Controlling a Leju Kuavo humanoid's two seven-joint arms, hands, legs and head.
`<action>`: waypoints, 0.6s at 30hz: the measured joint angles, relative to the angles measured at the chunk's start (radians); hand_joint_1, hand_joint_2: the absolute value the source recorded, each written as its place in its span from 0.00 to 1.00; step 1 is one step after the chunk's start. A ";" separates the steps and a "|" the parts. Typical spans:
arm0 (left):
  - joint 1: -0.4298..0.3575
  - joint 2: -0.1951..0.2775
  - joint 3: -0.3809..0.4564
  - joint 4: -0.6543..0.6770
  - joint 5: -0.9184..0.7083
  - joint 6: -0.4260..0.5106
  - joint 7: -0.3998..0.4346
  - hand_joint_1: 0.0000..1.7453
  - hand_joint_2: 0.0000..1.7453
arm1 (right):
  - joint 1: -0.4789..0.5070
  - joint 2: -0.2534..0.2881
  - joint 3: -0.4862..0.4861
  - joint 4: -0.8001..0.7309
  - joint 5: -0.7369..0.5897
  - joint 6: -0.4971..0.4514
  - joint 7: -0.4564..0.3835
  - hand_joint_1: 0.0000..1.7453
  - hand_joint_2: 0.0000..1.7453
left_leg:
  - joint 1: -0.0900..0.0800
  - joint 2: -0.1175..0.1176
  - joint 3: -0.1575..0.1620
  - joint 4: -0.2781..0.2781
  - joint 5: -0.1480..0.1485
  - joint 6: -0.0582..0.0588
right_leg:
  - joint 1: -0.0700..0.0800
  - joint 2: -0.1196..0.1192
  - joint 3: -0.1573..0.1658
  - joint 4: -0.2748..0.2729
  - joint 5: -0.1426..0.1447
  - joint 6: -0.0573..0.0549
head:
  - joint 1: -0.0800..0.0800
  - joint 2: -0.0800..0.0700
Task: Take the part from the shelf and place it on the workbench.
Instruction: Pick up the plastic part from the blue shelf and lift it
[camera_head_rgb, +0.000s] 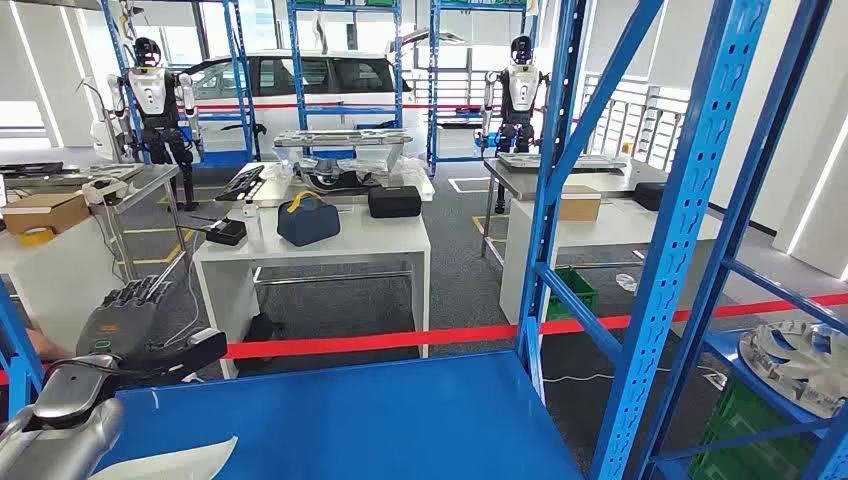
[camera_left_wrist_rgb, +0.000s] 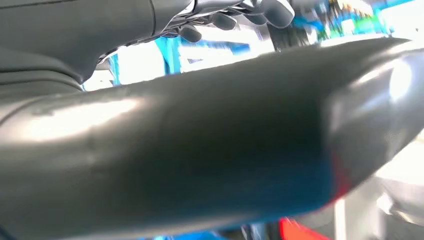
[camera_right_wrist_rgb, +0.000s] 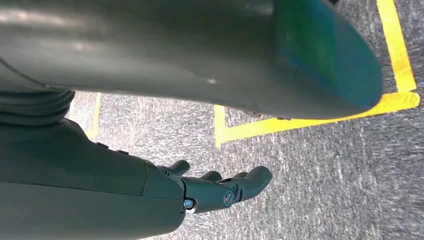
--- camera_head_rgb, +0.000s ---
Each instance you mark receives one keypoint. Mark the white rectangular table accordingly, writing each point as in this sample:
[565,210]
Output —
[616,225]
[53,285]
[371,238]

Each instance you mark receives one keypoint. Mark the white metal railing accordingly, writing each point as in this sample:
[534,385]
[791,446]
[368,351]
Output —
[636,126]

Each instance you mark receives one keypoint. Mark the white handheld device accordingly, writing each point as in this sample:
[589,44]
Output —
[104,191]

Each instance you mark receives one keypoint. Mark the stainless steel table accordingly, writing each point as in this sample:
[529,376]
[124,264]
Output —
[530,182]
[142,175]

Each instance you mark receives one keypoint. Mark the person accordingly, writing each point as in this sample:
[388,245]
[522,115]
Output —
[46,344]

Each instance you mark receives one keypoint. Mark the clear plastic wrap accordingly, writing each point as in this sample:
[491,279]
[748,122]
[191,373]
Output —
[411,179]

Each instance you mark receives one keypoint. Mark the green plastic crate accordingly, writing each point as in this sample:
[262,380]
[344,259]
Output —
[573,291]
[742,411]

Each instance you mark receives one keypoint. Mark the black hard case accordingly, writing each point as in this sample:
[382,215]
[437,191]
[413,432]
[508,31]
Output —
[648,197]
[395,202]

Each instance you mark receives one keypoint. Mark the black white humanoid robot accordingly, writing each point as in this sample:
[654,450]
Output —
[520,86]
[156,93]

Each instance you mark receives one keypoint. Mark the black device with antenna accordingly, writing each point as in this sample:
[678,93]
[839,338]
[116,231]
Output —
[226,232]

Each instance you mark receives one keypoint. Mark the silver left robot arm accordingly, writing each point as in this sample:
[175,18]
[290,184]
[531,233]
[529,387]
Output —
[60,437]

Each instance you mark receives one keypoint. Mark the white plastic shell part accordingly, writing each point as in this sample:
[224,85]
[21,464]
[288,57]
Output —
[179,464]

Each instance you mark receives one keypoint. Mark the small white bottle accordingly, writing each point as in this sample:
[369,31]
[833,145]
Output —
[250,212]

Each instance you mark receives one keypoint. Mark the black button panel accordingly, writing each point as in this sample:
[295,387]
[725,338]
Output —
[242,182]

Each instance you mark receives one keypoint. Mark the yellow tape roll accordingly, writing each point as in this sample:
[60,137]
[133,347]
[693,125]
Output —
[36,236]

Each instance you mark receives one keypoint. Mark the round grey metal disc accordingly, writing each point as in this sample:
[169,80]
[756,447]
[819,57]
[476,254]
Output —
[795,368]

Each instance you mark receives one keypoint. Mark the white car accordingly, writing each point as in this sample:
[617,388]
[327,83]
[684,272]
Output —
[318,76]

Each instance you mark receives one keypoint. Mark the brown cardboard box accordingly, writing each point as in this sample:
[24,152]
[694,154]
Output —
[46,210]
[580,205]

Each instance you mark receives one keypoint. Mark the long grey metal panel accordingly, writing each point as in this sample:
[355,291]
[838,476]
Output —
[341,138]

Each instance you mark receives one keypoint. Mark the red barrier tape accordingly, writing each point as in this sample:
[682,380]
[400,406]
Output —
[371,342]

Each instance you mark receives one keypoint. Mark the black bag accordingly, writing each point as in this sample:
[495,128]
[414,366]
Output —
[262,331]

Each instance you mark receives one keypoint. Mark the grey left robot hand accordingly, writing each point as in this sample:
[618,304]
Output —
[112,324]

